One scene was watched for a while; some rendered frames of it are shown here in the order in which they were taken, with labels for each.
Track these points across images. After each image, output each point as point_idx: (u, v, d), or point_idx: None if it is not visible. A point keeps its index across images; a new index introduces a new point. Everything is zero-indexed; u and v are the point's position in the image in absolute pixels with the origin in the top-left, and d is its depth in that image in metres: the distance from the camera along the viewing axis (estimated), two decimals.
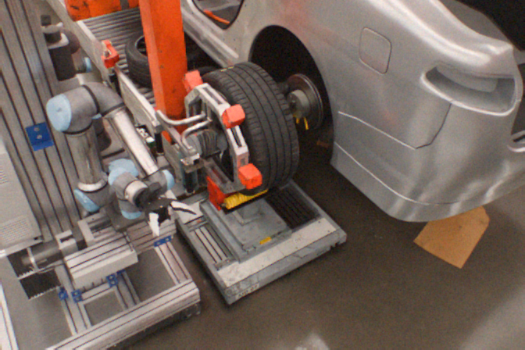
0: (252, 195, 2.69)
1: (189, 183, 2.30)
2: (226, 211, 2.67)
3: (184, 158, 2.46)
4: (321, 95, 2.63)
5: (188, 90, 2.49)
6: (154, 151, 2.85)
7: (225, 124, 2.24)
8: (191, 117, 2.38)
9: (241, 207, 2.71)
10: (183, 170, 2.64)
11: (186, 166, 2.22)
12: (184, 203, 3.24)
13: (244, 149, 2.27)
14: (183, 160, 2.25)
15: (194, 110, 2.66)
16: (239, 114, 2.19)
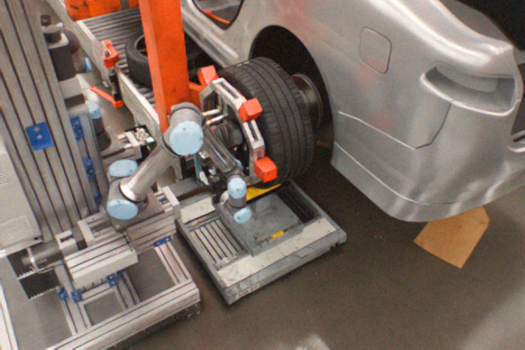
0: (266, 189, 2.72)
1: (206, 176, 2.34)
2: None
3: (200, 151, 2.50)
4: (321, 95, 2.63)
5: (204, 84, 2.53)
6: (154, 151, 2.85)
7: (241, 118, 2.28)
8: (207, 112, 2.42)
9: (255, 201, 2.74)
10: (198, 164, 2.68)
11: (203, 158, 2.26)
12: (184, 203, 3.24)
13: (260, 142, 2.30)
14: (201, 153, 2.28)
15: (208, 105, 2.70)
16: (256, 108, 2.23)
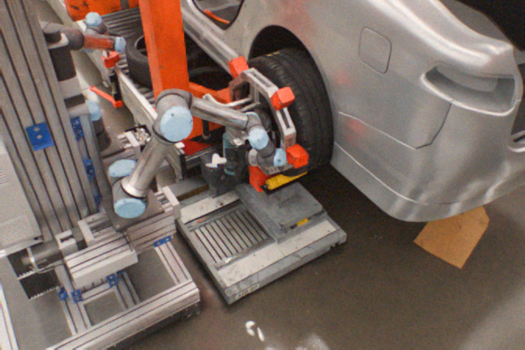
0: (293, 177, 2.80)
1: None
2: (267, 192, 2.78)
3: (231, 140, 2.57)
4: None
5: (234, 74, 2.60)
6: None
7: (274, 105, 2.35)
8: (239, 101, 2.49)
9: (282, 188, 2.82)
10: None
11: (237, 145, 2.33)
12: (184, 203, 3.24)
13: (291, 130, 2.38)
14: (235, 140, 2.35)
15: (237, 95, 2.77)
16: (289, 96, 2.30)
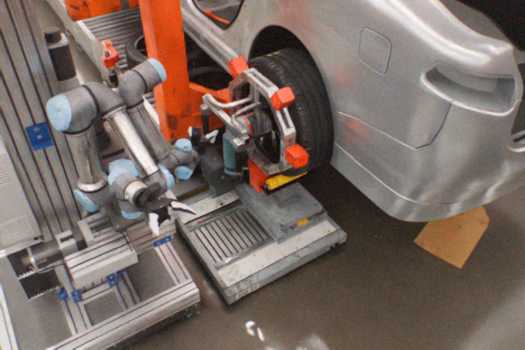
0: (293, 177, 2.80)
1: (239, 162, 2.41)
2: (267, 192, 2.78)
3: (231, 140, 2.57)
4: None
5: (234, 74, 2.60)
6: None
7: (274, 105, 2.35)
8: (239, 101, 2.49)
9: (282, 188, 2.82)
10: (226, 152, 2.75)
11: (237, 145, 2.33)
12: (184, 203, 3.24)
13: (291, 130, 2.38)
14: (235, 140, 2.35)
15: (237, 95, 2.77)
16: (289, 96, 2.30)
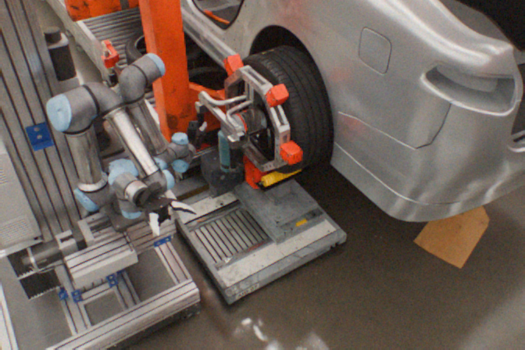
0: (288, 174, 2.81)
1: (233, 158, 2.43)
2: (262, 189, 2.80)
3: (226, 137, 2.59)
4: None
5: (230, 72, 2.62)
6: None
7: (269, 102, 2.37)
8: (233, 98, 2.51)
9: (277, 185, 2.84)
10: (222, 149, 2.77)
11: (232, 142, 2.35)
12: (184, 203, 3.24)
13: (286, 126, 2.40)
14: (230, 137, 2.37)
15: (232, 93, 2.79)
16: (283, 93, 2.32)
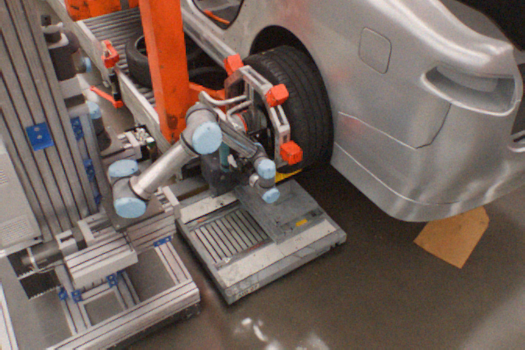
0: (288, 174, 2.81)
1: (233, 158, 2.43)
2: None
3: None
4: None
5: (230, 72, 2.62)
6: (154, 151, 2.85)
7: (269, 102, 2.37)
8: (233, 98, 2.51)
9: (277, 185, 2.84)
10: (222, 149, 2.77)
11: None
12: (184, 203, 3.24)
13: (286, 126, 2.40)
14: None
15: (232, 93, 2.79)
16: (283, 93, 2.32)
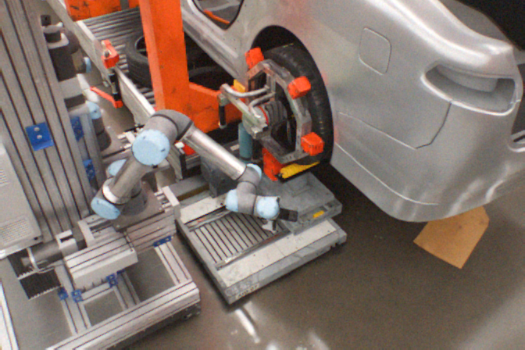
0: (306, 166, 2.87)
1: (256, 150, 2.48)
2: (281, 180, 2.85)
3: (248, 129, 2.64)
4: None
5: (251, 65, 2.67)
6: None
7: (291, 94, 2.42)
8: (255, 90, 2.56)
9: (296, 177, 2.89)
10: (242, 142, 2.82)
11: (255, 133, 2.40)
12: (184, 203, 3.24)
13: (308, 118, 2.45)
14: (253, 128, 2.42)
15: (252, 86, 2.84)
16: (305, 84, 2.37)
